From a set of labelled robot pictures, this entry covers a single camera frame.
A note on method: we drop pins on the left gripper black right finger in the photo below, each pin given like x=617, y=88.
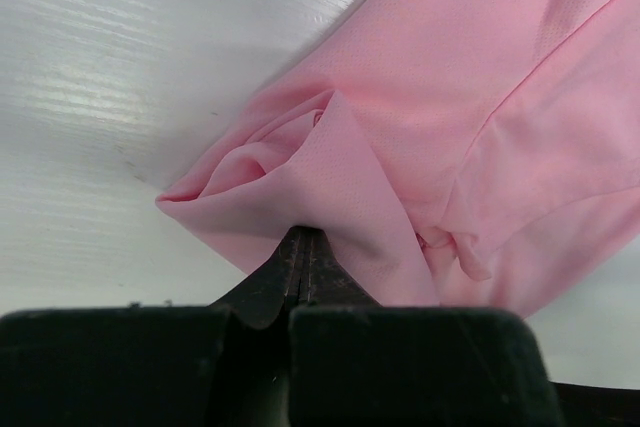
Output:
x=354, y=363

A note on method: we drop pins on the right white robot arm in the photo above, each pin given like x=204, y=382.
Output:
x=586, y=406

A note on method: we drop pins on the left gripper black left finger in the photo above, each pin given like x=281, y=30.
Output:
x=224, y=364

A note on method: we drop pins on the pink t-shirt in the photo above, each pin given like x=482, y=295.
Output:
x=455, y=152

